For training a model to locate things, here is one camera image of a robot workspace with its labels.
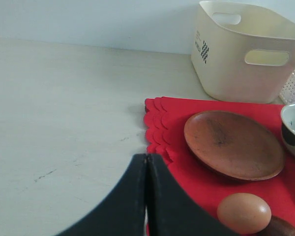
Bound cream plastic bin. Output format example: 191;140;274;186
191;0;295;103

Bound red tablecloth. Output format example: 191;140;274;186
144;97;295;227

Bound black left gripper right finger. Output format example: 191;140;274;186
146;154;236;236

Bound brown egg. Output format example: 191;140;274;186
217;193;272;235

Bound brown wooden plate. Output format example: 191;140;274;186
183;111;285;181

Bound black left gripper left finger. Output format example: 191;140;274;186
59;154;147;236

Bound white perforated basket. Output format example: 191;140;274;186
279;70;295;104

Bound dark wooden spoon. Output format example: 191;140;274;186
256;215;295;236

